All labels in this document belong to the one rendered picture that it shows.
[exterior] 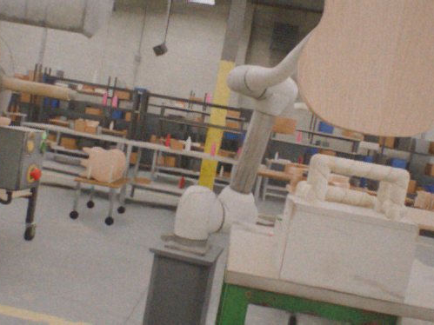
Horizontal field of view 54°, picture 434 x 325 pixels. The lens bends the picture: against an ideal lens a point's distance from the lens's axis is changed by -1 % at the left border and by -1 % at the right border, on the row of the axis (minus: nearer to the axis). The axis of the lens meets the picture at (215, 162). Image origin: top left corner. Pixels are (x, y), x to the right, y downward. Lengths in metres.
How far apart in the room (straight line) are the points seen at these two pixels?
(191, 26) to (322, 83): 11.68
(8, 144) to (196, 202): 0.78
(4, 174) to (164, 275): 0.77
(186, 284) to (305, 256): 0.97
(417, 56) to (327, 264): 0.49
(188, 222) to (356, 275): 1.00
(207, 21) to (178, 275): 11.09
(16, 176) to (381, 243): 1.09
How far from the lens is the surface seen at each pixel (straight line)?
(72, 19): 1.08
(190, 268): 1.84
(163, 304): 1.92
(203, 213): 1.84
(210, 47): 12.43
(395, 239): 0.99
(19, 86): 1.26
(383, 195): 1.07
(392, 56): 1.02
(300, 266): 0.96
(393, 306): 1.04
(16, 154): 1.50
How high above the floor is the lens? 1.21
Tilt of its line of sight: 4 degrees down
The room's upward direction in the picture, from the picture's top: 10 degrees clockwise
